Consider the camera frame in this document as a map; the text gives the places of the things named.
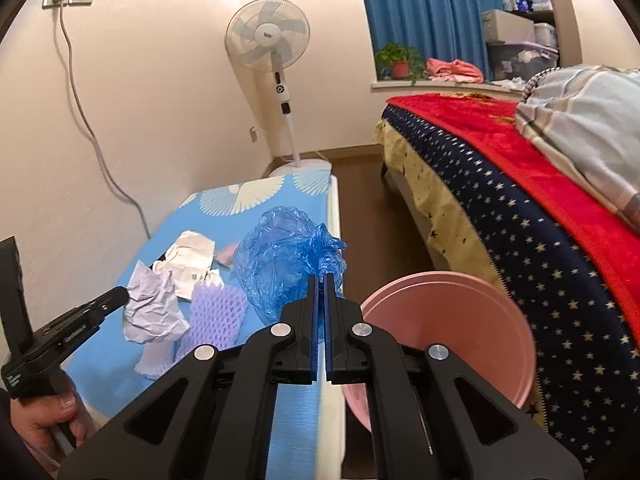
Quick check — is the blue patterned tablecloth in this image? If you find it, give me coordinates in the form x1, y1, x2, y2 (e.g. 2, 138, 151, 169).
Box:
65, 170, 346, 480

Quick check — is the person's left hand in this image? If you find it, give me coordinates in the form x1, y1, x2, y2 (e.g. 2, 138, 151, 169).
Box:
10, 389, 95, 463

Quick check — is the white paper wrapper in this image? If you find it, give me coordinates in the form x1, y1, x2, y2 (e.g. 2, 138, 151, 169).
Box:
154, 230, 222, 304

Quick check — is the potted green plant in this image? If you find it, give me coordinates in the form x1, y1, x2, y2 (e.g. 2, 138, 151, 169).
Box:
375, 43, 427, 84

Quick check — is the white table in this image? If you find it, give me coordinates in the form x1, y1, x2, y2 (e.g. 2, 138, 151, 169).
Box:
314, 175, 349, 480

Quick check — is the white lidded container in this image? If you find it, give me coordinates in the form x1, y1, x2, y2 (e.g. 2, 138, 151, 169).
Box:
533, 22, 558, 49

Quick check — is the blue curtain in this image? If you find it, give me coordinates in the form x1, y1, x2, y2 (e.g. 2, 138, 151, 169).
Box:
354, 0, 517, 82

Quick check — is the white windowsill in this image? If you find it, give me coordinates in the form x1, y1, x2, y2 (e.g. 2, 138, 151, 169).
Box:
371, 79, 526, 95

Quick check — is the blue plastic bag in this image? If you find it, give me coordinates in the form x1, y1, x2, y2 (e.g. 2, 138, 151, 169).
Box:
233, 206, 349, 324

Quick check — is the bed with star blanket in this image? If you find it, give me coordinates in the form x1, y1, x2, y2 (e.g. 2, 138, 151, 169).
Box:
380, 105, 640, 480

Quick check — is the striped grey quilt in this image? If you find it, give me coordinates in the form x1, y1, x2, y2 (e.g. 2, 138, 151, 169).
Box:
515, 65, 640, 235

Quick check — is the yellow star bed sheet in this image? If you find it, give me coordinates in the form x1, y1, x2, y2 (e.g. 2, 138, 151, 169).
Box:
372, 119, 545, 418

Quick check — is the pink round plate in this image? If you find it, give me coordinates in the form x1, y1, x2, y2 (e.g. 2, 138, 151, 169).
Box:
342, 271, 537, 434

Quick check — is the grey box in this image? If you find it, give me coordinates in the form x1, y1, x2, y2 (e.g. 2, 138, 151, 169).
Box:
481, 9, 536, 44

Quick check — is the pink cloth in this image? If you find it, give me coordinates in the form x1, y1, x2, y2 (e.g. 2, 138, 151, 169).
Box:
425, 58, 485, 85

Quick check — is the grey power cable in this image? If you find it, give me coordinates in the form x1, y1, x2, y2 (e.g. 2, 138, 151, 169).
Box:
56, 0, 152, 240

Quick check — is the red blanket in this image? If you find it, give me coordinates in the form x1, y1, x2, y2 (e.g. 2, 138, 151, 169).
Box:
387, 93, 640, 343

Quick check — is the white standing fan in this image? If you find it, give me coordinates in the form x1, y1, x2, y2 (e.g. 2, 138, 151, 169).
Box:
225, 0, 334, 179

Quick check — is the clear storage bin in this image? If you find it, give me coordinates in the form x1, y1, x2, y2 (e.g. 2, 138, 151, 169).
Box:
487, 41, 559, 82

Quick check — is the wooden shelf unit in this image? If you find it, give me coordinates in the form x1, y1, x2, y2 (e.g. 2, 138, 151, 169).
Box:
500, 0, 584, 69

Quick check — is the purple foam fruit net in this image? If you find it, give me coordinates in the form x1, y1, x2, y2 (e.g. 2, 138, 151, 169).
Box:
175, 280, 249, 362

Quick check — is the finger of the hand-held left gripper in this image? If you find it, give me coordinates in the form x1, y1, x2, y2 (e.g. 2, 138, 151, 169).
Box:
67, 286, 131, 328

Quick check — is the lavender paper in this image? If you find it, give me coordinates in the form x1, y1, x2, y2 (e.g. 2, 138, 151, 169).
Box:
122, 260, 191, 345

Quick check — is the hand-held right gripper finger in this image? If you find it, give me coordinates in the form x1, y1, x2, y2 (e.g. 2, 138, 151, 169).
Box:
57, 274, 326, 480
325, 272, 586, 480

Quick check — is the small pink scrap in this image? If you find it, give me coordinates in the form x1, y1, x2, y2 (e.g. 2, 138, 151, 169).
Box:
215, 242, 239, 269

